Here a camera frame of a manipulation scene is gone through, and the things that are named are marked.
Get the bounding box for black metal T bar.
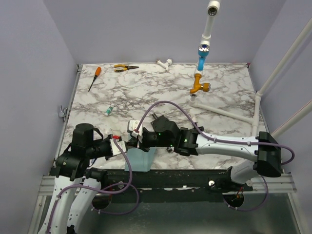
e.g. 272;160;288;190
152;113;174;153

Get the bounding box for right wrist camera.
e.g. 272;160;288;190
127;119;143;142

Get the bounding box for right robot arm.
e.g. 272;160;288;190
138;116;282;191

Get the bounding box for green glue tube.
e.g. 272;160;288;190
104;105;114;116

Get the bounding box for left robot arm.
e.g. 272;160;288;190
39;123;113;234

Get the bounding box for metal wall hook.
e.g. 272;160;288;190
58;105;68;119

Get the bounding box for blue tap valve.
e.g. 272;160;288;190
197;44;210;72

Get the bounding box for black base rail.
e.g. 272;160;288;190
113;170;252;203

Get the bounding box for orange brass tap valve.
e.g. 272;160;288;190
190;73;211;94

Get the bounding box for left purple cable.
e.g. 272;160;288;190
45;140;140;234

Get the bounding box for purple cable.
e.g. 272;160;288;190
45;140;140;234
136;100;295;212

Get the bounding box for orange handled screwdriver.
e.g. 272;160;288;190
88;67;102;91

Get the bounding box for yellow handled pliers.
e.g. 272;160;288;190
114;64;139;73

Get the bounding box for white pipe tee fitting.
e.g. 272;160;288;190
156;58;173;72

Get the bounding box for white PVC pipe assembly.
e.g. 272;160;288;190
190;0;312;135

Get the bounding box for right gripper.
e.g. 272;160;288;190
126;130;175;153

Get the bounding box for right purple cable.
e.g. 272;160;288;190
136;100;295;212

